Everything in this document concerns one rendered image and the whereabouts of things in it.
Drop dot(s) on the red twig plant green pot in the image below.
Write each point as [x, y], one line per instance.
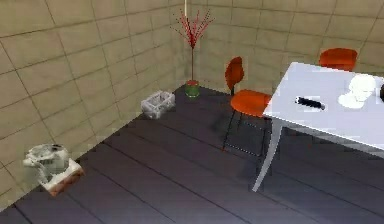
[192, 87]

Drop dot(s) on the orange chair black legs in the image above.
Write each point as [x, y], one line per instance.
[338, 58]
[249, 101]

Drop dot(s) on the black remote control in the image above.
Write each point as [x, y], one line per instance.
[310, 103]

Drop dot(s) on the white table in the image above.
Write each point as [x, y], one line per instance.
[333, 116]

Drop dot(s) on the black round object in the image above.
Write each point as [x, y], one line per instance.
[382, 93]

